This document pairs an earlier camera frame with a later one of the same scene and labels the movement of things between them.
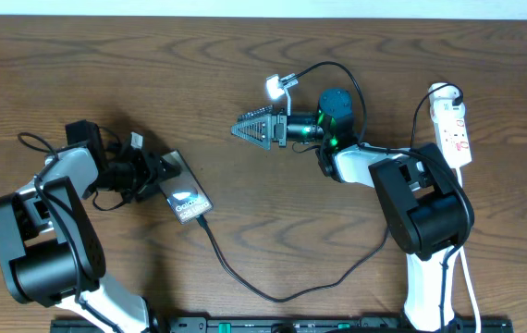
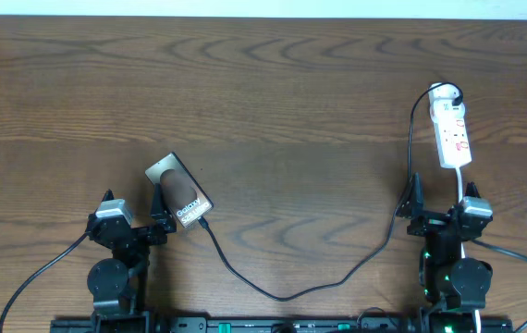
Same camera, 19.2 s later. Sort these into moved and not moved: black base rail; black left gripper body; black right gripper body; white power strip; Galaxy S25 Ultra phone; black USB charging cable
Moved: black right gripper body; black left gripper body; black USB charging cable
Not moved: white power strip; Galaxy S25 Ultra phone; black base rail
